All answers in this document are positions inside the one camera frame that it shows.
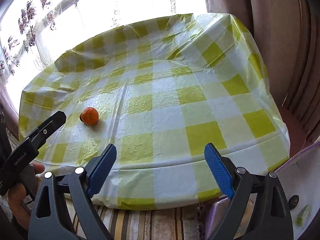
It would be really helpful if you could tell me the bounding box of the orange tangerine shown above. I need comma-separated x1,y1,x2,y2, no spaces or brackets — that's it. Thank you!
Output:
79,107,99,126

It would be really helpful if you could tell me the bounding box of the dark wrinkled passion fruit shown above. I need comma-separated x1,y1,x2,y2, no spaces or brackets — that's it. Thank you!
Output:
288,194,299,210

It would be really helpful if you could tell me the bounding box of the green fruit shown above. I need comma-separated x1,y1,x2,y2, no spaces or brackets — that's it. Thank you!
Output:
296,204,312,226

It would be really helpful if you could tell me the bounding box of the person's left hand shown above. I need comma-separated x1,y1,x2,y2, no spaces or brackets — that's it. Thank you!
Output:
8,161,45,230

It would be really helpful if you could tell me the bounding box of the white purple storage box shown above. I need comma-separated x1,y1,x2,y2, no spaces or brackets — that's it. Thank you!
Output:
276,142,319,239

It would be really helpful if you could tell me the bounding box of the striped rug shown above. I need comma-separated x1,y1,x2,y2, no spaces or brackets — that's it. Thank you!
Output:
67,199,208,240

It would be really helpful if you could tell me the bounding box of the white lace curtain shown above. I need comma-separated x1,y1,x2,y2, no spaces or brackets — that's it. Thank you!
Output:
1,0,207,109

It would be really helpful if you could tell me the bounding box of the yellow white checkered tablecloth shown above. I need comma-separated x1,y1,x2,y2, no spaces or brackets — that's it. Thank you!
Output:
18,13,290,210

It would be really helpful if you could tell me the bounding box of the pink curtain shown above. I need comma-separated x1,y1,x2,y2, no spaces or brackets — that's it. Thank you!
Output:
205,0,319,143

